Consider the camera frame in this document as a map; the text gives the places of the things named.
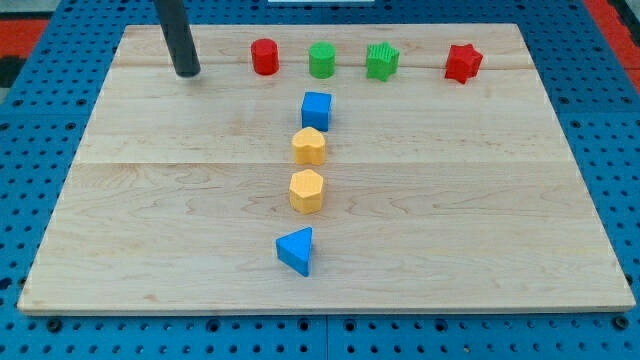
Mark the light wooden board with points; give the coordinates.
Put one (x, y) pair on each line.
(325, 169)

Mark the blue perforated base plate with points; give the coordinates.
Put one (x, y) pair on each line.
(54, 59)

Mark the yellow hexagon block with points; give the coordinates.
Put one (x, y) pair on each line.
(306, 191)

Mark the yellow heart block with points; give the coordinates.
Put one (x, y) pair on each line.
(309, 147)

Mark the blue triangle block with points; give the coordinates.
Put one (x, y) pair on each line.
(294, 250)

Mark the red star block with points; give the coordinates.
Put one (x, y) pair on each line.
(463, 62)

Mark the red cylinder block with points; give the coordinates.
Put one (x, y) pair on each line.
(265, 58)

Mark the blue cube block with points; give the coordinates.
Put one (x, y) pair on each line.
(316, 111)

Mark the green cylinder block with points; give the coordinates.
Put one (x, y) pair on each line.
(322, 60)

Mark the green star block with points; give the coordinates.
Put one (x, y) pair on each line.
(381, 61)

